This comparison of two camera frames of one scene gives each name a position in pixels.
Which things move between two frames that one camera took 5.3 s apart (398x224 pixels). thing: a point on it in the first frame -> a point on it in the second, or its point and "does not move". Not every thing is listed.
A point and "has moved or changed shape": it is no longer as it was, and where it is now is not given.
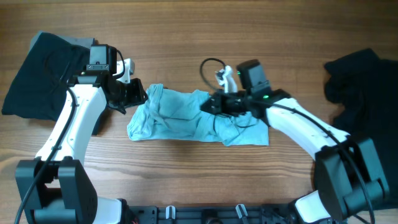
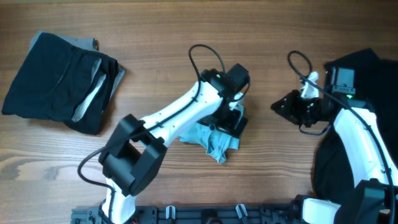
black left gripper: x=138 y=97 -> x=230 y=125
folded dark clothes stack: x=50 y=63 does not move
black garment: x=364 y=87 does not move
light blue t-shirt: x=167 y=114 has moved or changed shape
